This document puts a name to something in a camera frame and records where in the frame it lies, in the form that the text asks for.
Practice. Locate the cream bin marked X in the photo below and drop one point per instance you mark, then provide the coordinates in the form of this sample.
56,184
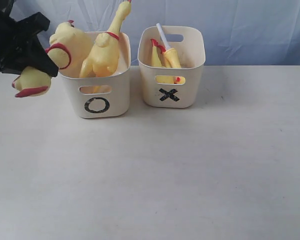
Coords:
190,47

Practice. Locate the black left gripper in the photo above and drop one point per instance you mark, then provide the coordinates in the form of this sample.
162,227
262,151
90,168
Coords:
17,51

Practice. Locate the white backdrop curtain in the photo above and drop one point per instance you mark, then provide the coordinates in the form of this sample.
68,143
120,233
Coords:
235,32

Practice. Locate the cream bin marked O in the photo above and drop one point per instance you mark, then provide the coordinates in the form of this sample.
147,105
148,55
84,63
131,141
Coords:
101,97

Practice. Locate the yellow rubber chicken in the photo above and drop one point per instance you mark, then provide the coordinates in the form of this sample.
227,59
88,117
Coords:
103,58
68,47

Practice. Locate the yellow chicken body headless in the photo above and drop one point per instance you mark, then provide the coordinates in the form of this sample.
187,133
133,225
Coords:
155,59

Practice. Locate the yellow rubber chicken front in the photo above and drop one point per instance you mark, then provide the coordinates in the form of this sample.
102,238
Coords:
103,58

